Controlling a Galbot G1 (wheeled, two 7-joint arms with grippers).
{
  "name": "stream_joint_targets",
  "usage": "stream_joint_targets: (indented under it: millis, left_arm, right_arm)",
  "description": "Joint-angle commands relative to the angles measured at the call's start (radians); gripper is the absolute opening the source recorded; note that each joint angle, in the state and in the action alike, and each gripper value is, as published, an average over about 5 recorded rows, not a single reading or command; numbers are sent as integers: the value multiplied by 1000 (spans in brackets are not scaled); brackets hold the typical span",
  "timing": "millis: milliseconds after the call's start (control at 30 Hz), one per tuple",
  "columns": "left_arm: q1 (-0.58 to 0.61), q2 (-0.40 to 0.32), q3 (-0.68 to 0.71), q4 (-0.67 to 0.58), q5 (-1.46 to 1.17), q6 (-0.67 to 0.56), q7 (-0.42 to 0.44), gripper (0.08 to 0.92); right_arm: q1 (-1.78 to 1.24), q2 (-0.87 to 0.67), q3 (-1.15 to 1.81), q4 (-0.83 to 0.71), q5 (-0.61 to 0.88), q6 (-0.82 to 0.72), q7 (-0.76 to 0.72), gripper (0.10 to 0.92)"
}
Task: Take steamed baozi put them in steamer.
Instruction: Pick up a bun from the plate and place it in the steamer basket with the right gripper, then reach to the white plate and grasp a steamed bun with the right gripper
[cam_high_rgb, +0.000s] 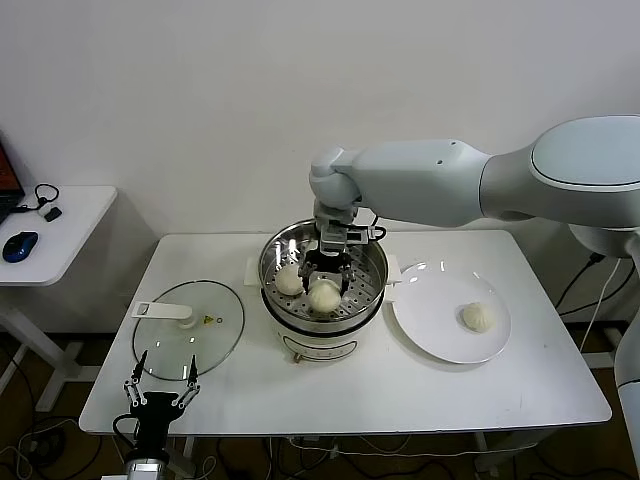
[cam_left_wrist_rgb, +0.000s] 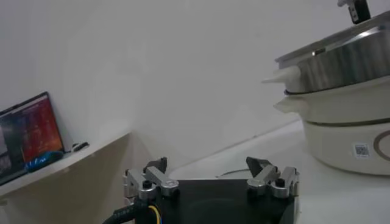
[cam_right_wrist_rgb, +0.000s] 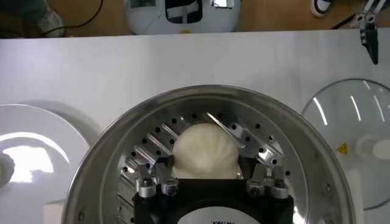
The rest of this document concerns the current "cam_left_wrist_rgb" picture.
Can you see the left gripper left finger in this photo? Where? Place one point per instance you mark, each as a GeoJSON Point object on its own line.
{"type": "Point", "coordinates": [158, 176]}

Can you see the white electric cooker base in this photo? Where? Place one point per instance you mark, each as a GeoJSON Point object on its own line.
{"type": "Point", "coordinates": [341, 143]}

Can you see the white side table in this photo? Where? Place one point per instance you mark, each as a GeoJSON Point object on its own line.
{"type": "Point", "coordinates": [76, 188]}

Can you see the stainless steel steamer basket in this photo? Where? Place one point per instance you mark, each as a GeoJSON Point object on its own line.
{"type": "Point", "coordinates": [344, 64]}

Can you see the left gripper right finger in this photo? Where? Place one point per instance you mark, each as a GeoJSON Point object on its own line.
{"type": "Point", "coordinates": [265, 178]}

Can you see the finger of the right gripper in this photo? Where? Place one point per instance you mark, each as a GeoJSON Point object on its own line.
{"type": "Point", "coordinates": [359, 10]}

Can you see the black laptop red screen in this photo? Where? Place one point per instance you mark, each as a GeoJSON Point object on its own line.
{"type": "Point", "coordinates": [33, 134]}

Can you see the small black device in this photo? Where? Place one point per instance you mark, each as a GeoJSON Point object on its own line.
{"type": "Point", "coordinates": [82, 146]}

